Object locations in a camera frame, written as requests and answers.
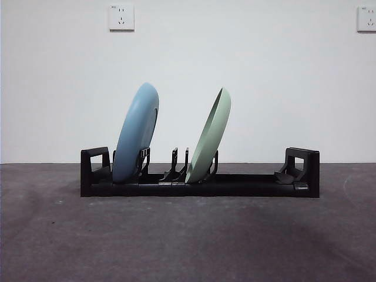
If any white wall socket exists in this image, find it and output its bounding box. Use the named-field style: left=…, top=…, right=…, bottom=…
left=357, top=6, right=376, bottom=33
left=109, top=4, right=135, bottom=32

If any green round plate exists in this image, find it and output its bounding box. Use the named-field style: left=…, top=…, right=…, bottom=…
left=185, top=87, right=232, bottom=183

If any black plastic plate rack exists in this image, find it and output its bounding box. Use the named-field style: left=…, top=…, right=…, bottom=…
left=80, top=146, right=321, bottom=198

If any blue round plate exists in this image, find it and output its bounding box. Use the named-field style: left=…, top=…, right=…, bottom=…
left=112, top=82, right=161, bottom=183

